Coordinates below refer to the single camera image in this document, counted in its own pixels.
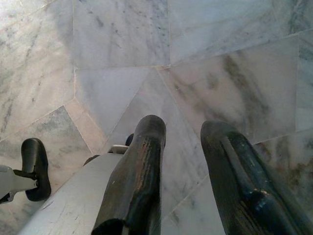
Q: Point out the black robot right foot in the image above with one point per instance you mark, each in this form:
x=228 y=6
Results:
x=129 y=140

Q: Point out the grey robot left leg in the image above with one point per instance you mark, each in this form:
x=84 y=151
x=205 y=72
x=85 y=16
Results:
x=7 y=178

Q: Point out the grey robot right leg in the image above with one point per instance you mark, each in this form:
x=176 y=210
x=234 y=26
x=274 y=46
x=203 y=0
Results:
x=73 y=195

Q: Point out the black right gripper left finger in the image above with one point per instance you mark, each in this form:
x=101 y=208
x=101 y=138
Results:
x=144 y=171

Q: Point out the black robot foot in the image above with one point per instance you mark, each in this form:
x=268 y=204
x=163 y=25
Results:
x=129 y=140
x=34 y=151

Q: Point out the grey robot leg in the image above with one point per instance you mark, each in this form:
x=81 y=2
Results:
x=73 y=195
x=7 y=178

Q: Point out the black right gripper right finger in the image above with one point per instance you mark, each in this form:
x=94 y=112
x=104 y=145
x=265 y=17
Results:
x=244 y=183

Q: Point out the black robot left foot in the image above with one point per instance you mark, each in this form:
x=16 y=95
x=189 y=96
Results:
x=34 y=151

